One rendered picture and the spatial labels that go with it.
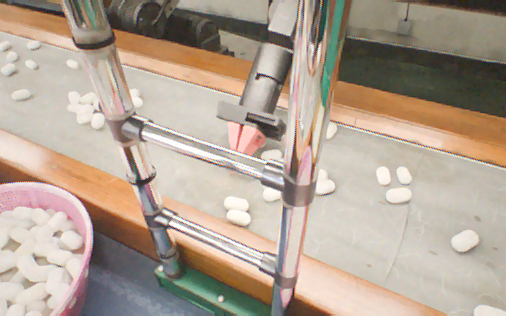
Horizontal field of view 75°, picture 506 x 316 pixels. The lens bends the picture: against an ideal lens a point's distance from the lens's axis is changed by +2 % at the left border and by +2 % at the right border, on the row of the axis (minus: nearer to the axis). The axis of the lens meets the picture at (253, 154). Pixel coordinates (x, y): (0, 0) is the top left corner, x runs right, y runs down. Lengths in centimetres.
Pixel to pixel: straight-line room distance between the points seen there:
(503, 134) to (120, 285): 66
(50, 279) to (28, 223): 12
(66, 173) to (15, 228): 10
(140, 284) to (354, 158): 38
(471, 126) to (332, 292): 42
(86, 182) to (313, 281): 35
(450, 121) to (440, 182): 14
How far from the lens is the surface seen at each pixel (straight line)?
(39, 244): 52
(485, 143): 67
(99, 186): 52
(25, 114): 79
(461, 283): 49
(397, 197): 51
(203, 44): 131
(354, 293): 40
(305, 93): 16
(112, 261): 55
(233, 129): 48
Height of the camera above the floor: 112
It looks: 43 degrees down
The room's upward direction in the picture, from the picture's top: straight up
